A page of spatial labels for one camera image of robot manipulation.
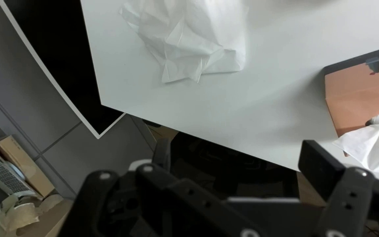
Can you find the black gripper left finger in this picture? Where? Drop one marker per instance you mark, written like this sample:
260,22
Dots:
163,202

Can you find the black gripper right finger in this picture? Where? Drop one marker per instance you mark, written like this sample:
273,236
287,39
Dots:
347,202

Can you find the white tissue piece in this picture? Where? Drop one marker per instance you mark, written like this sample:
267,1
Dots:
373,146

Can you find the salmon tissue box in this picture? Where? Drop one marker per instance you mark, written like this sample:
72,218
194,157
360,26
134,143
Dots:
355,97

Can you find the open cardboard box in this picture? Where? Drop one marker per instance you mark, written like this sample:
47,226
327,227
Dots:
18,215

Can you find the crumpled white tissue pile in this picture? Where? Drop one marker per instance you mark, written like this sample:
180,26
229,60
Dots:
189,40

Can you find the flat cardboard piece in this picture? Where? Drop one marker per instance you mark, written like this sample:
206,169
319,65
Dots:
22,163

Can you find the gray ribbed flat object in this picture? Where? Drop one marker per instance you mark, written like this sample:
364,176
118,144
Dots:
2,178

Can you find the black screen with white frame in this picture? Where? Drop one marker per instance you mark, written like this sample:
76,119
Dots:
52,44

